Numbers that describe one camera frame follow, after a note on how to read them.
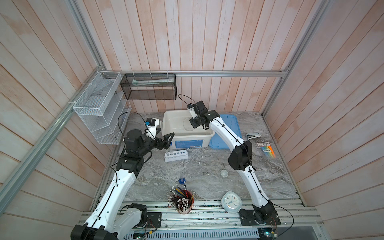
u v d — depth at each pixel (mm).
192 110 799
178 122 1040
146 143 600
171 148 890
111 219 398
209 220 749
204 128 855
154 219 739
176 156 944
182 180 858
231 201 767
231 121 1173
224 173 874
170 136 686
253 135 1048
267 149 982
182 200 635
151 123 602
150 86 1046
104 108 673
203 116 724
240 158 633
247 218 730
